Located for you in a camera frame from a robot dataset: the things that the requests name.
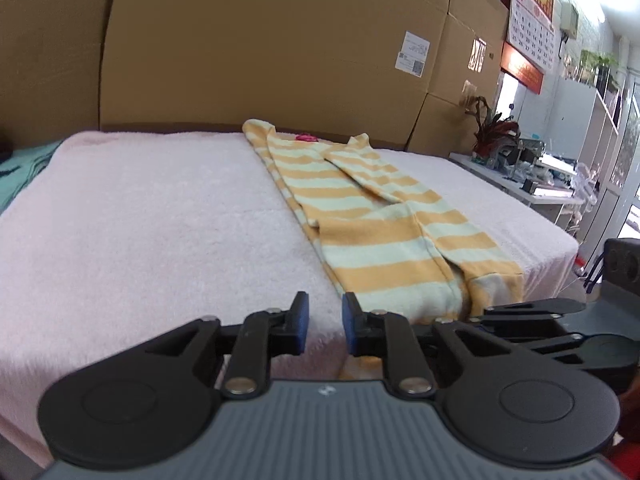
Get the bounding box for large labelled cardboard box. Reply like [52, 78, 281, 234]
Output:
[100, 0, 453, 148]

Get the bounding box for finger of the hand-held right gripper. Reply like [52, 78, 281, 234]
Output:
[482, 299, 586, 317]
[470, 316, 583, 350]

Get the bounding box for red leafed potted plant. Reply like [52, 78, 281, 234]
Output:
[462, 95, 521, 161]

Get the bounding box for red wall calendar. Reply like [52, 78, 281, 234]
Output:
[500, 0, 558, 93]

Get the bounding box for white cabinet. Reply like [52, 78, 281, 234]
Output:
[547, 77, 626, 201]

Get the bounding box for pink terry towel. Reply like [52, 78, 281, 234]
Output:
[0, 130, 581, 456]

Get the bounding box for teal cloth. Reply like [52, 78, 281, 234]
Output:
[0, 140, 63, 211]

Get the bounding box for white wall panel with knob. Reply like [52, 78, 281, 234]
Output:
[495, 72, 528, 136]

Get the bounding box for person's right forearm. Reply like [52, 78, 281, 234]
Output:
[602, 430, 640, 476]

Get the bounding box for white label with square codes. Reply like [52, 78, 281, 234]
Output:
[395, 52, 425, 78]

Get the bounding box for grey plastic machine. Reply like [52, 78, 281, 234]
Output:
[492, 140, 521, 168]

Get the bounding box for white side table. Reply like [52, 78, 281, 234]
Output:
[448, 152, 586, 221]

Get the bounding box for orange white striped shirt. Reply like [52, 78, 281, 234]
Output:
[242, 119, 526, 381]

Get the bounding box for glass window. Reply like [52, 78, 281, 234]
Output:
[600, 80, 640, 241]

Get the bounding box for white wall box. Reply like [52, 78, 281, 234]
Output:
[557, 2, 581, 38]

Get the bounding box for clear tape strip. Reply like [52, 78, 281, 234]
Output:
[467, 37, 488, 73]

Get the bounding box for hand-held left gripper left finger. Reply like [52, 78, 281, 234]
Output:
[145, 291, 309, 401]

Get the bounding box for cardboard box with taped flaps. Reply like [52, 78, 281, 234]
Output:
[407, 0, 511, 156]

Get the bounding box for white plastic hanger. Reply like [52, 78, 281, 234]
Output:
[575, 165, 601, 202]

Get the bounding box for white text shipping label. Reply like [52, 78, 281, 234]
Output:
[404, 31, 430, 58]

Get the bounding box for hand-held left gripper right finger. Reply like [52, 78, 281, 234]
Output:
[342, 292, 516, 401]

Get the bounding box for green potted plant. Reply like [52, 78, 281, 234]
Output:
[580, 50, 621, 91]

